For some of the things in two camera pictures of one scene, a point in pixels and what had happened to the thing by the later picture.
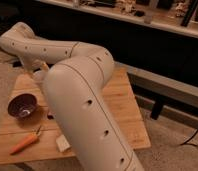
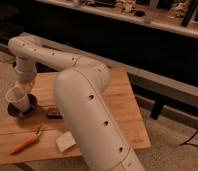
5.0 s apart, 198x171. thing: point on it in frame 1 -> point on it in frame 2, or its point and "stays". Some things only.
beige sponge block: [62, 143] stays
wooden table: [40, 137] stays
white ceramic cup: [39, 76] -> [17, 96]
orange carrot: [26, 141] stays
